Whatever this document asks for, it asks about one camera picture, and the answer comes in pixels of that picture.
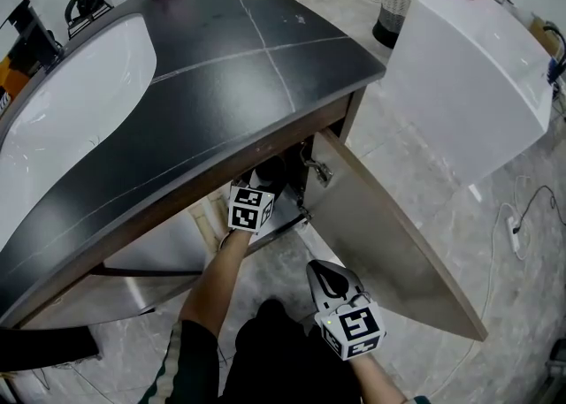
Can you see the open grey cabinet door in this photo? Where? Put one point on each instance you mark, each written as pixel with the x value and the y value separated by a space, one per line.
pixel 380 252

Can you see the black stone vanity top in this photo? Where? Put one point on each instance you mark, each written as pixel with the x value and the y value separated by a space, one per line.
pixel 221 84

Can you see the black bathtub faucet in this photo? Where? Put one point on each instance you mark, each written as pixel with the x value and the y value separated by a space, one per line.
pixel 555 57

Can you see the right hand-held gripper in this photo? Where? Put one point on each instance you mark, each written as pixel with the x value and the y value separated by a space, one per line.
pixel 354 327

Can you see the light wooden plank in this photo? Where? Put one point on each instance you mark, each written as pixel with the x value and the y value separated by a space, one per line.
pixel 210 225

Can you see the white bathtub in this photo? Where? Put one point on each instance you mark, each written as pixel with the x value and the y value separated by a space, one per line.
pixel 464 84

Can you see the closed grey cabinet door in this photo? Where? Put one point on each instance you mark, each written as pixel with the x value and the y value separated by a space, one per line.
pixel 146 252

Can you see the person's right forearm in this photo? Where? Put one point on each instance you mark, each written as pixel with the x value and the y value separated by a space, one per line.
pixel 380 378

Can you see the person's black trousers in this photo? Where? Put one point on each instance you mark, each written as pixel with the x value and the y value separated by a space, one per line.
pixel 274 349

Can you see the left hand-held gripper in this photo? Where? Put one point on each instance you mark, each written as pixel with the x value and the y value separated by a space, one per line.
pixel 243 216

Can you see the white power strip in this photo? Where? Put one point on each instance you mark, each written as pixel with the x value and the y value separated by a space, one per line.
pixel 513 234

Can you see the white sink basin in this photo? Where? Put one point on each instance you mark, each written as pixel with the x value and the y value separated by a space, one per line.
pixel 66 106

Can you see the orange sofa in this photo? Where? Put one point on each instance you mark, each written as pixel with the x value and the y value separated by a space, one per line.
pixel 13 79

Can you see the person's green shirt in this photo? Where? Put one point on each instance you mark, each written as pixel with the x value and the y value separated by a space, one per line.
pixel 194 362

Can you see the black cabinet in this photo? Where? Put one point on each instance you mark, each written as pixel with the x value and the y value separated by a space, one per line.
pixel 44 349

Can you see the person's left forearm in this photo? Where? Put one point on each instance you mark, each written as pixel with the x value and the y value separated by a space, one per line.
pixel 216 278

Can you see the pleated white black basket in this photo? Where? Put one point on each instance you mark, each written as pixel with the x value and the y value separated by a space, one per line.
pixel 393 9

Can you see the black chair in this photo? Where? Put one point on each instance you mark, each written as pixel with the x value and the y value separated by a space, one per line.
pixel 86 9

